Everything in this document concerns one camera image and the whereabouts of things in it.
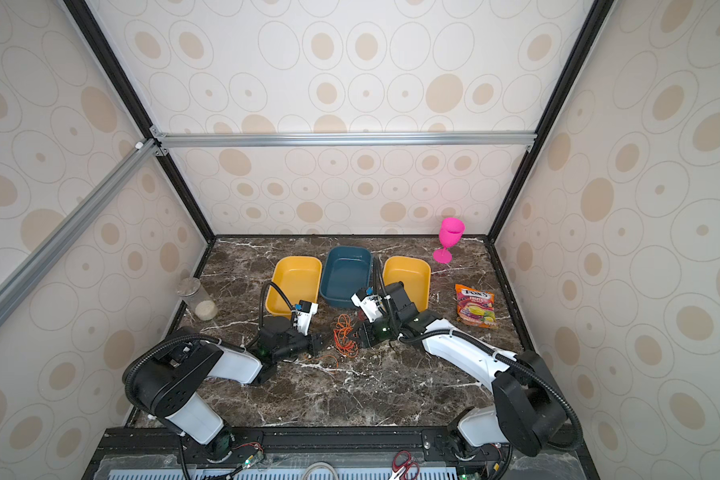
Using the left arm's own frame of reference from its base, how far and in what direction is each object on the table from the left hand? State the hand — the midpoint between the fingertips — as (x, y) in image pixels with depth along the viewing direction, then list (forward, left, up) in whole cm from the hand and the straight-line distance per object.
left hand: (343, 332), depth 85 cm
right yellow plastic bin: (+26, -23, -7) cm, 36 cm away
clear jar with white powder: (+12, +47, -6) cm, 48 cm away
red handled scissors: (-32, -15, -7) cm, 36 cm away
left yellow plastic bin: (+24, +18, -8) cm, 31 cm away
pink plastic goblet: (+34, -35, +5) cm, 49 cm away
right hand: (-2, -3, +3) cm, 5 cm away
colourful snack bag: (+12, -42, -7) cm, 44 cm away
